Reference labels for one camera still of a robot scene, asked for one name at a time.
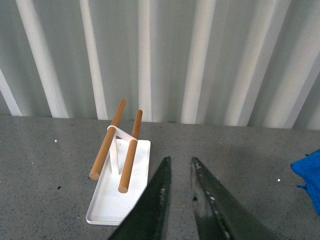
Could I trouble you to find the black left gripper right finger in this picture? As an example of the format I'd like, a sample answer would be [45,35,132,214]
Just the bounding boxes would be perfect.
[190,157,278,240]

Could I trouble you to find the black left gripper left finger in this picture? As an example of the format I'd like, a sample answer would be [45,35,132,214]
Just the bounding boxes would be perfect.
[109,156,172,240]

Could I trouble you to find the blue microfiber cloth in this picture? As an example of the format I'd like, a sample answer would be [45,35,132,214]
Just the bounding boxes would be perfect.
[290,149,320,216]

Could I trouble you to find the white towel rack wooden bars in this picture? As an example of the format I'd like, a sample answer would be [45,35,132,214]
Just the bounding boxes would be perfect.
[85,99,151,226]

